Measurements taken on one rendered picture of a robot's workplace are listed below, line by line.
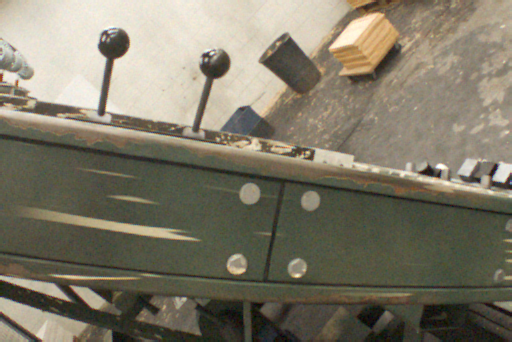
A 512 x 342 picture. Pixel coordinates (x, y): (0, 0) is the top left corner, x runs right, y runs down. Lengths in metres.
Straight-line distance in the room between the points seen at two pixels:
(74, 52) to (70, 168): 5.76
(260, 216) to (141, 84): 5.69
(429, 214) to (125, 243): 0.25
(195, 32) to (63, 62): 1.78
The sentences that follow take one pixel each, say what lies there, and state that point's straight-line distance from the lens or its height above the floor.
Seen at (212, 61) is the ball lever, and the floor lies 1.45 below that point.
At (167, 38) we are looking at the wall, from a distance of 6.08.
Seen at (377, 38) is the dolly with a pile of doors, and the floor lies 0.26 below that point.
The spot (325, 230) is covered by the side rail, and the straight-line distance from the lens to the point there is 0.35.
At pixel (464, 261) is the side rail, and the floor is 1.17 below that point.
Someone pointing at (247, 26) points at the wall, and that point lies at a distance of 6.32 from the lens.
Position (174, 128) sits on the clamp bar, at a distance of 1.13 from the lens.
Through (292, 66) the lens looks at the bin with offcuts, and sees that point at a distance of 5.25.
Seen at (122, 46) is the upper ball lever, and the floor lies 1.53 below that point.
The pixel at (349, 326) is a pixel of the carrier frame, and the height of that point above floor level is 0.28.
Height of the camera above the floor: 1.49
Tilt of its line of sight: 19 degrees down
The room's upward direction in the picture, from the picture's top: 49 degrees counter-clockwise
